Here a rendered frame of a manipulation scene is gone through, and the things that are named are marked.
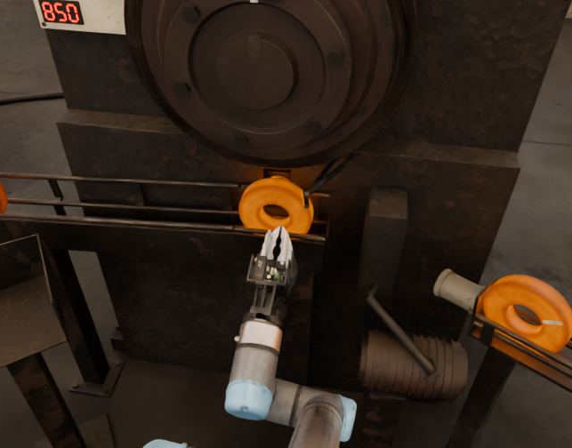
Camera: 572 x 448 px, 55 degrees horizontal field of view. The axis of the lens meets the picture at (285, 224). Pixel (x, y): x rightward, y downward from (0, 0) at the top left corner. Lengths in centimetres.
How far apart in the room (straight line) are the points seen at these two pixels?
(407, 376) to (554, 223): 144
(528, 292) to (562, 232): 144
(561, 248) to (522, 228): 16
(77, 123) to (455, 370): 94
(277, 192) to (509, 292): 47
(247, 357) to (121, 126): 57
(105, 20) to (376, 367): 87
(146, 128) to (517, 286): 79
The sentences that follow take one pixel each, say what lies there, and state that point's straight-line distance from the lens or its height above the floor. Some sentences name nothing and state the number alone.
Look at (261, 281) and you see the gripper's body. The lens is 97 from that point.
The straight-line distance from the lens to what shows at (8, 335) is 123.
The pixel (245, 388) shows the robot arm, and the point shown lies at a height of 70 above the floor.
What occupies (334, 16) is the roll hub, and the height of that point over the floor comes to 120.
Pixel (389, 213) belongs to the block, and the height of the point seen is 80.
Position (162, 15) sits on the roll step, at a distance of 90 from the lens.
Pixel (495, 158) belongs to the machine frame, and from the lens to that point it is 116.
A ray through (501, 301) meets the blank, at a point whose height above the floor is 72.
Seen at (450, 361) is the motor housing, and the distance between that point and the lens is 122.
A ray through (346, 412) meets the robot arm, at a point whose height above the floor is 61.
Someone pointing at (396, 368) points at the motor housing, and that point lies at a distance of 120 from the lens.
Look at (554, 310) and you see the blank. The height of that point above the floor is 77.
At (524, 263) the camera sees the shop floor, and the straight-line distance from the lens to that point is 228.
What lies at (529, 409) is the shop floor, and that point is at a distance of 187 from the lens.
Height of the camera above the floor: 149
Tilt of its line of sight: 42 degrees down
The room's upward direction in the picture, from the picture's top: 1 degrees clockwise
